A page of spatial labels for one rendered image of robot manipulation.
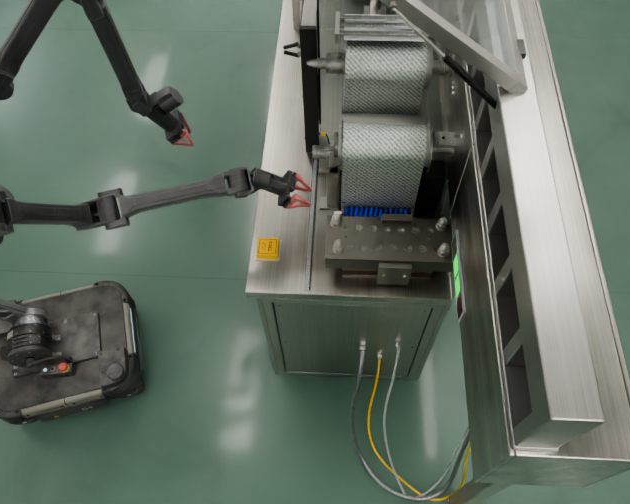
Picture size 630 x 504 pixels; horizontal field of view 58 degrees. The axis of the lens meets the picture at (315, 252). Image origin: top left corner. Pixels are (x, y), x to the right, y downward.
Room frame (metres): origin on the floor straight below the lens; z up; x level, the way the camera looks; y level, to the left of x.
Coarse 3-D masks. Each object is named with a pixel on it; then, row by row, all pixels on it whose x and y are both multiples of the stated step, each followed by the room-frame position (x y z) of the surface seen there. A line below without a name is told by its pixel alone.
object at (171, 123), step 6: (168, 114) 1.35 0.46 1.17; (174, 114) 1.40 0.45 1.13; (168, 120) 1.34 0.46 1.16; (174, 120) 1.35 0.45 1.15; (162, 126) 1.33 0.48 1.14; (168, 126) 1.33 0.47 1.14; (174, 126) 1.34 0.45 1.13; (180, 126) 1.33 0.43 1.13; (168, 132) 1.33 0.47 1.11; (174, 132) 1.32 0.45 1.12; (180, 132) 1.32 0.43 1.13; (168, 138) 1.31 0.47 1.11
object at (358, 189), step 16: (352, 176) 1.05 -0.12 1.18; (368, 176) 1.05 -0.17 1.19; (384, 176) 1.05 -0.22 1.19; (400, 176) 1.04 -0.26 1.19; (416, 176) 1.04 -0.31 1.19; (352, 192) 1.05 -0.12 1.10; (368, 192) 1.05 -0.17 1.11; (384, 192) 1.05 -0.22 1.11; (400, 192) 1.04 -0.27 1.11; (416, 192) 1.04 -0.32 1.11; (384, 208) 1.04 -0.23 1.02; (400, 208) 1.04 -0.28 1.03
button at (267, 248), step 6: (258, 240) 1.01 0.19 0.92; (264, 240) 1.01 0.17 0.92; (270, 240) 1.00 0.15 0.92; (276, 240) 1.00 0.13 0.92; (258, 246) 0.98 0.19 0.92; (264, 246) 0.98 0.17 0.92; (270, 246) 0.98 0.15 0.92; (276, 246) 0.98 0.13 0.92; (258, 252) 0.96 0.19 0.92; (264, 252) 0.96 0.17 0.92; (270, 252) 0.96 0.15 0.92; (276, 252) 0.96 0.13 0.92; (258, 258) 0.95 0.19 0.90; (264, 258) 0.95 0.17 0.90; (270, 258) 0.95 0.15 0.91; (276, 258) 0.94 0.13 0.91
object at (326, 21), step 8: (320, 0) 2.10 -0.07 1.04; (328, 0) 2.10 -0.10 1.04; (336, 0) 2.09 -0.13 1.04; (344, 0) 2.09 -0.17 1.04; (352, 0) 2.09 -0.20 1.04; (360, 0) 2.08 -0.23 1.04; (368, 0) 2.08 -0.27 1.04; (320, 8) 2.10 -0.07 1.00; (328, 8) 2.10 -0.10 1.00; (336, 8) 2.09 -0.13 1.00; (344, 8) 2.09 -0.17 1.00; (352, 8) 2.09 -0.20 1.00; (360, 8) 2.08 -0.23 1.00; (320, 16) 2.10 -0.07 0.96; (328, 16) 2.10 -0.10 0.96; (320, 24) 2.10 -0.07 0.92; (328, 24) 2.10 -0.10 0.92
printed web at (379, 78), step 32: (352, 64) 1.31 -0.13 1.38; (384, 64) 1.30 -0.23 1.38; (416, 64) 1.29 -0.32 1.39; (352, 96) 1.29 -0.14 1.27; (384, 96) 1.28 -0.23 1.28; (416, 96) 1.28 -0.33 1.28; (352, 128) 1.13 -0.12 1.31; (384, 128) 1.12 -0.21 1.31; (416, 128) 1.12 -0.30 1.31; (352, 160) 1.06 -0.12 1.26; (384, 160) 1.05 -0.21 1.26; (416, 160) 1.04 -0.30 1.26
